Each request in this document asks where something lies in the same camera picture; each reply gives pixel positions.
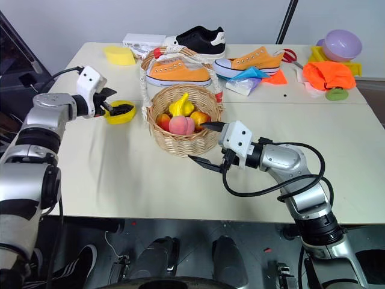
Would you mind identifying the yellow bowl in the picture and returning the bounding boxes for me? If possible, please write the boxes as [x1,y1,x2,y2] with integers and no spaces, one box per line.
[104,100,137,125]

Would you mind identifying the dark rounded shape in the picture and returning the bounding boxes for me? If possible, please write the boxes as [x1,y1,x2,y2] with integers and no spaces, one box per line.
[210,235,250,287]
[129,235,181,281]

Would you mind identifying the yellow sponge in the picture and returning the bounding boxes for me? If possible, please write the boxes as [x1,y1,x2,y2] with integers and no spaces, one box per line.
[103,46,137,66]

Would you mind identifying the yellow plastic bin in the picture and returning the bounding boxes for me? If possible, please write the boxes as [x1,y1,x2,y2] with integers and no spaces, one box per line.
[309,45,364,76]

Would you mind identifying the red handled scissors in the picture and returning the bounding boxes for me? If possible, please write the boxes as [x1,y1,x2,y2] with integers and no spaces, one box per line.
[273,48,304,69]

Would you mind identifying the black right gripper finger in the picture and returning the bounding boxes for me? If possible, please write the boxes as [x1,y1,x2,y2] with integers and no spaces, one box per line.
[187,155,226,173]
[200,120,227,133]

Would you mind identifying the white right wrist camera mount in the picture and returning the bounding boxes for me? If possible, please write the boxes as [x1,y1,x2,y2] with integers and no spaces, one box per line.
[218,120,254,168]

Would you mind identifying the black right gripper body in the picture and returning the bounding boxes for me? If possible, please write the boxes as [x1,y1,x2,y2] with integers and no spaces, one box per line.
[221,146,239,172]

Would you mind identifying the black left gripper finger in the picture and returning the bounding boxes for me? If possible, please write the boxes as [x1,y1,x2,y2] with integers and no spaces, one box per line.
[96,87,118,102]
[104,103,135,116]

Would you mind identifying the green plastic toy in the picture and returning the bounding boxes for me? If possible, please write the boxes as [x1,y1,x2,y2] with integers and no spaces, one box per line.
[325,87,350,102]

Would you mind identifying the black sneaker with white stripes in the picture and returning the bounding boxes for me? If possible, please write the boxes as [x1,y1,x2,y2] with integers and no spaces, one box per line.
[48,244,99,289]

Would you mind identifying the red and yellow toy apple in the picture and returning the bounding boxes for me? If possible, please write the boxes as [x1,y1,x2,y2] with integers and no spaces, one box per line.
[156,113,171,132]

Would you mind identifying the dark panel with frame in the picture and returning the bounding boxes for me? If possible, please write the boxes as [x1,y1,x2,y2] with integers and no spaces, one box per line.
[0,10,52,102]

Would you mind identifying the large purple plastic bowl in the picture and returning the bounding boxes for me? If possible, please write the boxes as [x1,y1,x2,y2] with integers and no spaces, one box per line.
[322,29,363,63]

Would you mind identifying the yellow toy banana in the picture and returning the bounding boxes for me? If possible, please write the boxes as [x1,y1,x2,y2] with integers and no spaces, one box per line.
[168,92,194,117]

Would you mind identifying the dark curved rim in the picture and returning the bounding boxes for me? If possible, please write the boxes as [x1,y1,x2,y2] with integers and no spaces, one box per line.
[100,275,252,289]

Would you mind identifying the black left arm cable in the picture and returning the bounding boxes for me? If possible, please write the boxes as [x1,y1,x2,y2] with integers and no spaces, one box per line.
[38,66,87,95]

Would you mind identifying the orange canvas sneaker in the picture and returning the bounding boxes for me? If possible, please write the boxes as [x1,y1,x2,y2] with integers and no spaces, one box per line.
[212,45,285,78]
[146,57,212,88]

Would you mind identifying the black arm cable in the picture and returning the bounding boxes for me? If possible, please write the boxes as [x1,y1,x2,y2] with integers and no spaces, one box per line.
[38,66,87,95]
[222,137,335,211]

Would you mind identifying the orange triangular cloth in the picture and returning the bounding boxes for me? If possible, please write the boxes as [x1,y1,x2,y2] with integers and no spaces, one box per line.
[260,67,289,86]

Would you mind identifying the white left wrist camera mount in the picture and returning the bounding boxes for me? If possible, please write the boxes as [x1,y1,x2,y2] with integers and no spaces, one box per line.
[75,65,108,119]

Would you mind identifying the white cardboard box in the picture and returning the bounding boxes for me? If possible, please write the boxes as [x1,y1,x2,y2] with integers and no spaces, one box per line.
[122,33,167,51]

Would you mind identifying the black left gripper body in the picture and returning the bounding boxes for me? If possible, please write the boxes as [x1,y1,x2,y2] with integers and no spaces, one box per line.
[91,92,112,118]

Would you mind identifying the orange drawstring cloth bag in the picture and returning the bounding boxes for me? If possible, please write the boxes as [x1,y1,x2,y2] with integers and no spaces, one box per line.
[302,61,357,92]

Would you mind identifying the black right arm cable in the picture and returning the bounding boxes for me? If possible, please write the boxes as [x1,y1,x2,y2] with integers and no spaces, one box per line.
[222,137,335,211]

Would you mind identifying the black padded bar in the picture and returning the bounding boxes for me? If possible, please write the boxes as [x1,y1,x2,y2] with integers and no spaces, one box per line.
[62,217,126,235]

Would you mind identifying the blue triangular cloth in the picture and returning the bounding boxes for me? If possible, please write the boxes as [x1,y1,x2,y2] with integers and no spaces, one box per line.
[229,66,271,81]

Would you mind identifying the white crumpled paper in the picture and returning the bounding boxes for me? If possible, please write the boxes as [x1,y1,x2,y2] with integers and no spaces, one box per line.
[292,66,325,99]

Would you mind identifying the pink toy peach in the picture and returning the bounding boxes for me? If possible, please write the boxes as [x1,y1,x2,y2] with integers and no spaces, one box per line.
[168,116,194,135]

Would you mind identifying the black tripod pole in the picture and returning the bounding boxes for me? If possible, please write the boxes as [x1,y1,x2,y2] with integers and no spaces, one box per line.
[275,0,299,45]

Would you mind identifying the orange and red toy fruit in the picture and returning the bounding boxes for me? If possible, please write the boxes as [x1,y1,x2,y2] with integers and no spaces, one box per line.
[189,110,212,133]

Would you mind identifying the wicker basket with rope handle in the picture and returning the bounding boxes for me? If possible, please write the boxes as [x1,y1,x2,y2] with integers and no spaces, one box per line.
[138,45,225,158]

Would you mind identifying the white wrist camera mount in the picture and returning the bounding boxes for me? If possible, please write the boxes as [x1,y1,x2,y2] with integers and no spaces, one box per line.
[75,65,108,119]
[218,120,254,168]

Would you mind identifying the black and white sneaker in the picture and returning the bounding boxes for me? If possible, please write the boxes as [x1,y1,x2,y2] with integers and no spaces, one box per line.
[162,26,227,60]

